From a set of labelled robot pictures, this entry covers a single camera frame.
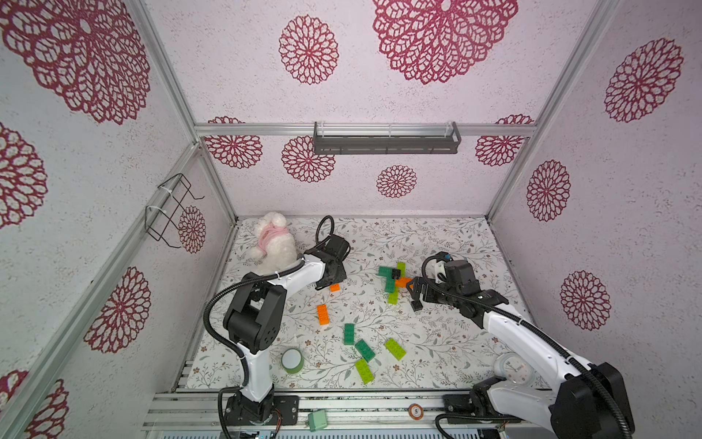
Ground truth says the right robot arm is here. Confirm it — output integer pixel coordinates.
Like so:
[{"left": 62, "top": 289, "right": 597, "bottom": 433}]
[{"left": 407, "top": 252, "right": 635, "bottom": 438}]

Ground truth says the round orange sticker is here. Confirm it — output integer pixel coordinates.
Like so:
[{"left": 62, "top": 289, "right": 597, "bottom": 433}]
[{"left": 408, "top": 404, "right": 424, "bottom": 421}]

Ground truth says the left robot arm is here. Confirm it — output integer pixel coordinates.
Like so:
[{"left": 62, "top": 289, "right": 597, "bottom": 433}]
[{"left": 202, "top": 215, "right": 350, "bottom": 438}]

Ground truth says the dark green lego brick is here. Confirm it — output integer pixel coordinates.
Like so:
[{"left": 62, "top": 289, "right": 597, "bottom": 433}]
[
  {"left": 355, "top": 339, "right": 376, "bottom": 362},
  {"left": 343, "top": 324, "right": 356, "bottom": 346},
  {"left": 378, "top": 266, "right": 393, "bottom": 278},
  {"left": 384, "top": 278, "right": 396, "bottom": 294}
]

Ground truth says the dark green lego brick top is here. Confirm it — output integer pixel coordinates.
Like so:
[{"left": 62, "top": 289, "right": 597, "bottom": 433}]
[{"left": 384, "top": 278, "right": 396, "bottom": 294}]

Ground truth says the white plush bunny pink shirt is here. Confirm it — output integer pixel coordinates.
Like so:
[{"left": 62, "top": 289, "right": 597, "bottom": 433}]
[{"left": 247, "top": 211, "right": 297, "bottom": 275}]

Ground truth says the green tape roll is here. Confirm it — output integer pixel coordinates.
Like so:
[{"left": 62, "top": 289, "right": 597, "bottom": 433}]
[{"left": 281, "top": 348, "right": 305, "bottom": 375}]

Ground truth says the lime lego brick bottom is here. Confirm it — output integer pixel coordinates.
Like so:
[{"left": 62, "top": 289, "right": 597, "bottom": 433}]
[{"left": 355, "top": 359, "right": 375, "bottom": 385}]

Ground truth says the green connector block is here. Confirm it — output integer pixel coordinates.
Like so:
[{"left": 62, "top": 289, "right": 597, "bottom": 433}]
[{"left": 308, "top": 410, "right": 328, "bottom": 432}]

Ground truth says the black wire basket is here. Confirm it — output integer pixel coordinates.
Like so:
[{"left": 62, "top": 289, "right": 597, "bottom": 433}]
[{"left": 143, "top": 173, "right": 204, "bottom": 250}]

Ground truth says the white round clock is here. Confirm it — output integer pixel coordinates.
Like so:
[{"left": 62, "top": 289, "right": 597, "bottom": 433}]
[{"left": 493, "top": 352, "right": 536, "bottom": 386}]

